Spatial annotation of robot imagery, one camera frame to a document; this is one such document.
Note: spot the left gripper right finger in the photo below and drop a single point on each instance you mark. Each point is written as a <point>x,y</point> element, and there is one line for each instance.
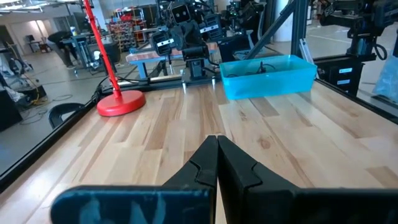
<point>242,174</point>

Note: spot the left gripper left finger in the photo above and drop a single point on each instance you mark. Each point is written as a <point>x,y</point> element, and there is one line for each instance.
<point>140,205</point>

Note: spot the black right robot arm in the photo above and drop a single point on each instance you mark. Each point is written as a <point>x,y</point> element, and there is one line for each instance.
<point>194,53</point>

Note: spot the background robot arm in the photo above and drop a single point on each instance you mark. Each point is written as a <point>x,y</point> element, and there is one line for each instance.
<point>245,15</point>
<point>357,25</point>

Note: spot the blue workbench wooden top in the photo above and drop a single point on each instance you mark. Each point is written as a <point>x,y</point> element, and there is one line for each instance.
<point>146,57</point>

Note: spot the red parts shelf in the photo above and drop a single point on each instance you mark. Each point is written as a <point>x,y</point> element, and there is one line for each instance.
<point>127,31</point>

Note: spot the red desk lamp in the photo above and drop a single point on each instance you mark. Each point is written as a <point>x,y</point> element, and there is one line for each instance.
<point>121,104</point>

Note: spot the blue plastic bin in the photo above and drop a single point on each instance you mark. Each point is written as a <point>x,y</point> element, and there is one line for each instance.
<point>280,84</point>

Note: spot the person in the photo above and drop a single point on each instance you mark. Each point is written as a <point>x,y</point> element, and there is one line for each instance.
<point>63,46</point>

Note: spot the black chair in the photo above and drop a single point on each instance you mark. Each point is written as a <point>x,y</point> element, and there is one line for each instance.
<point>53,113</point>

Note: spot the black control box white labels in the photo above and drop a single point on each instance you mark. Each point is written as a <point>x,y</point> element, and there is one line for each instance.
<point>339,74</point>

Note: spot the black floor box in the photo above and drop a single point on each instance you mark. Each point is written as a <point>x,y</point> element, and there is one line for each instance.
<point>9,112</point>

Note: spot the translucent plastic bag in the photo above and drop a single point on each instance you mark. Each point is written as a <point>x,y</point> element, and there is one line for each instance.
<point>387,77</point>

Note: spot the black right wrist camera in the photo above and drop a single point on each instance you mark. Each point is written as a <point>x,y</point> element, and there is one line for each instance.
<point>181,12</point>

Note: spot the grey diagonal frame brace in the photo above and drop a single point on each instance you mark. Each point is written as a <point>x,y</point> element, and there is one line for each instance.
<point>270,29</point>

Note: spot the grey aluminium frame post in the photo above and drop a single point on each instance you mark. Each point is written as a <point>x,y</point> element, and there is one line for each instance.
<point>299,28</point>

